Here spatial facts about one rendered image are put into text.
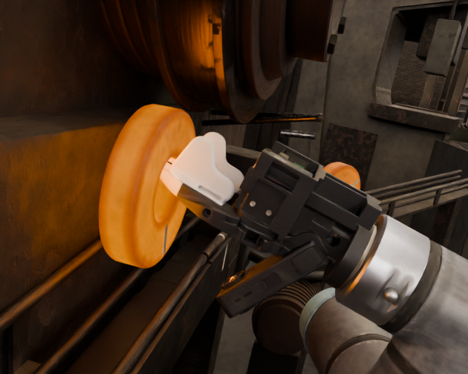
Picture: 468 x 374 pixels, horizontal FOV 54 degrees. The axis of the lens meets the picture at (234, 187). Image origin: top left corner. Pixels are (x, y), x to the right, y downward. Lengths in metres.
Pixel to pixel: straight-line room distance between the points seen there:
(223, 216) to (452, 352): 0.21
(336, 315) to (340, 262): 0.17
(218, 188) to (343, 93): 2.93
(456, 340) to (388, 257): 0.08
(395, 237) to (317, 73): 3.00
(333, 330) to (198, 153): 0.26
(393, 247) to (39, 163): 0.29
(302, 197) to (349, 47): 2.97
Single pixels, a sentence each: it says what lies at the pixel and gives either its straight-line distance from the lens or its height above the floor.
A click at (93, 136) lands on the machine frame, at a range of 0.46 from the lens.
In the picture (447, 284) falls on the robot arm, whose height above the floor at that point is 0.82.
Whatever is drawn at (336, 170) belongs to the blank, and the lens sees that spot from 1.04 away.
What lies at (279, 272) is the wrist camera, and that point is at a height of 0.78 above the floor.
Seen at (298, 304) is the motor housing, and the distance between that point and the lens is 0.95.
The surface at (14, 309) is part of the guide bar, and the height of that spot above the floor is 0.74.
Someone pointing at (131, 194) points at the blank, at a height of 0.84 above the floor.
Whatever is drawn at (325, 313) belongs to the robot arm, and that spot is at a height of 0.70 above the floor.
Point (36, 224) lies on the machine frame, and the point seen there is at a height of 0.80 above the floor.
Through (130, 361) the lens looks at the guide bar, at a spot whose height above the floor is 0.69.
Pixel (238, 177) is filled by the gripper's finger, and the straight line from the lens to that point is 0.45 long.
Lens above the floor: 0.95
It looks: 15 degrees down
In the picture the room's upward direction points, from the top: 11 degrees clockwise
